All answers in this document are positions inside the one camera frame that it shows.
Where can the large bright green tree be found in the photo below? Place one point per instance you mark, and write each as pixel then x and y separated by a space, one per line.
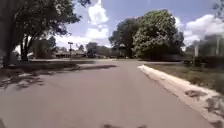
pixel 155 33

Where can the group of shady trees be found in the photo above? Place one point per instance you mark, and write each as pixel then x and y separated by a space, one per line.
pixel 33 23

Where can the small dark tree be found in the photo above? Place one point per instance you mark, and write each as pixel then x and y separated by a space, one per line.
pixel 91 48

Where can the robot's own part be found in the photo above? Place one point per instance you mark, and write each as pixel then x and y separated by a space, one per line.
pixel 107 126

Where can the low house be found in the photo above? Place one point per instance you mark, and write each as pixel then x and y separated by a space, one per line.
pixel 66 53

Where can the building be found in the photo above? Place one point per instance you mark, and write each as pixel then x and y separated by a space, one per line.
pixel 208 46

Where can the pale concrete kerb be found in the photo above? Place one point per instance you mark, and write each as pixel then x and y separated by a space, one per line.
pixel 173 81

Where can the grey asphalt road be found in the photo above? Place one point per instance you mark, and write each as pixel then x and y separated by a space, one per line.
pixel 100 96

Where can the pole with sign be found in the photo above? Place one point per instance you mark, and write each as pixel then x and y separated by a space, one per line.
pixel 70 50

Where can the dry grass verge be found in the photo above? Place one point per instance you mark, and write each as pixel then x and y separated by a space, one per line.
pixel 200 75

